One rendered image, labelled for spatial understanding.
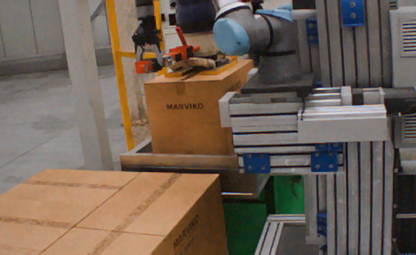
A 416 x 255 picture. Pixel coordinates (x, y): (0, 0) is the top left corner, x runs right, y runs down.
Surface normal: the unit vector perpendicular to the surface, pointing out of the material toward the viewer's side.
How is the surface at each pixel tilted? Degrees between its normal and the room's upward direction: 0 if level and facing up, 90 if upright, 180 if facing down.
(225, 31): 97
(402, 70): 90
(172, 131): 90
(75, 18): 90
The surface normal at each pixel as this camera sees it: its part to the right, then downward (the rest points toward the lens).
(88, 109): -0.34, 0.25
